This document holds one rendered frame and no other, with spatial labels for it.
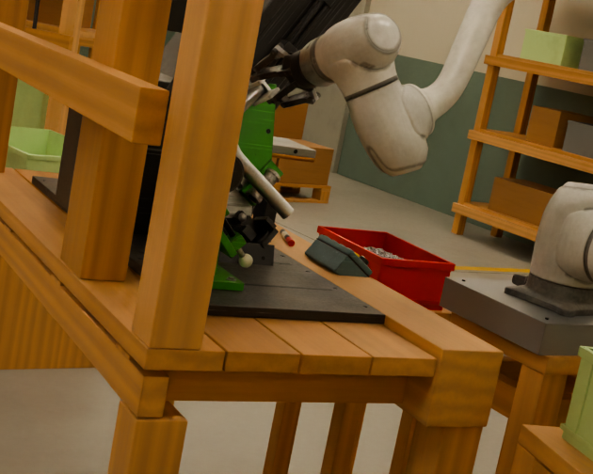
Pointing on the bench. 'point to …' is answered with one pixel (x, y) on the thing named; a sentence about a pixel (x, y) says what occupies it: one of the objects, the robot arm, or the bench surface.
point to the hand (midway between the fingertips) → (260, 89)
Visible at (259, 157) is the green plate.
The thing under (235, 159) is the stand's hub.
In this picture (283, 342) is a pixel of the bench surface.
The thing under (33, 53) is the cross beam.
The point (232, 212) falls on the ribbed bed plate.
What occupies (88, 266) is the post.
